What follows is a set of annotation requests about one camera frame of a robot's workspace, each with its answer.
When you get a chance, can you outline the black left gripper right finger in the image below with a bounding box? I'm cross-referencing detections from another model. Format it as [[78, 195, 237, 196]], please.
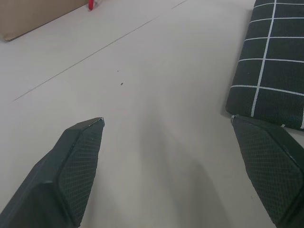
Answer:
[[229, 114, 304, 228]]

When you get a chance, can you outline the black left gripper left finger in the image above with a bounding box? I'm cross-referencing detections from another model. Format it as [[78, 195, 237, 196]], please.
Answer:
[[0, 117, 106, 228]]

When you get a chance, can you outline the black white-grid fabric pouch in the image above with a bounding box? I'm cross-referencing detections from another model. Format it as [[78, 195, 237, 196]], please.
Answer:
[[225, 0, 304, 130]]

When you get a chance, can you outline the brown cardboard box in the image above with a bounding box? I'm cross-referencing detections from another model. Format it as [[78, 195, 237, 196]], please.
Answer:
[[0, 0, 89, 42]]

